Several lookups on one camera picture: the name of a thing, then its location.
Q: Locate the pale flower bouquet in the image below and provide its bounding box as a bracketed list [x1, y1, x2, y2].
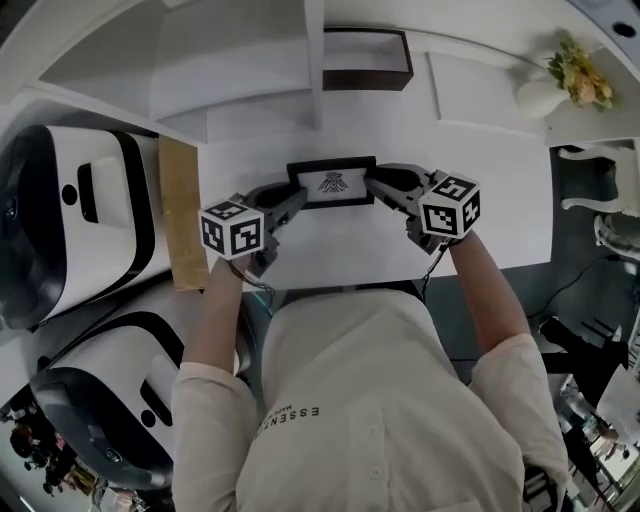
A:
[543, 28, 618, 113]

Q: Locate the dark brown open box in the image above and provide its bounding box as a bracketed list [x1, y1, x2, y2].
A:
[321, 28, 415, 93]

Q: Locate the long cardboard box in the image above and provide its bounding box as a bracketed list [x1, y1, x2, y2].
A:
[157, 133, 211, 293]

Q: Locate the thin left gripper cable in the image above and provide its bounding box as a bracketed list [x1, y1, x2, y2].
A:
[228, 258, 278, 314]

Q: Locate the person's left forearm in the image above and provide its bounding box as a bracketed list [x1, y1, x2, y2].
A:
[181, 253, 247, 382]

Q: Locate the white ornate table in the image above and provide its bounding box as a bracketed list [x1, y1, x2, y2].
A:
[556, 138, 640, 217]

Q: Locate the white desk with drawers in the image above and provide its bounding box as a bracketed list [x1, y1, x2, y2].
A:
[19, 0, 640, 293]

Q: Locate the person's cream shirt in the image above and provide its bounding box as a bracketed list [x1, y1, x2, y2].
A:
[169, 288, 572, 512]

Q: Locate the black waist pack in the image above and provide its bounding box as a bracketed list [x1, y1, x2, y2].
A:
[521, 463, 561, 512]

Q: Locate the black picture frame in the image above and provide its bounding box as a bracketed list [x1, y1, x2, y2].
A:
[285, 155, 378, 211]

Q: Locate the flat white board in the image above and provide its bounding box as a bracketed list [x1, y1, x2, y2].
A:
[425, 49, 547, 137]

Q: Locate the thin right gripper cable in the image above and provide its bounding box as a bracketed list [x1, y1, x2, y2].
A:
[418, 239, 452, 304]

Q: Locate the white and black robot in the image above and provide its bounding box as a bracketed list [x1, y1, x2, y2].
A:
[29, 293, 202, 492]
[0, 123, 158, 332]

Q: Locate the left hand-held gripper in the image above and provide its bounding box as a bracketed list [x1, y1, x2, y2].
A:
[198, 181, 309, 274]

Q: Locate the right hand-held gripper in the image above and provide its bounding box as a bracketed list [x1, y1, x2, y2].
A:
[366, 163, 482, 256]

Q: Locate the thin gripper cable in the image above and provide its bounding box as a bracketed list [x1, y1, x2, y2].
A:
[228, 258, 278, 314]
[418, 239, 452, 304]

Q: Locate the person's right forearm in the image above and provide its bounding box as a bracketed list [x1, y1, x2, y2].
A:
[446, 231, 532, 355]

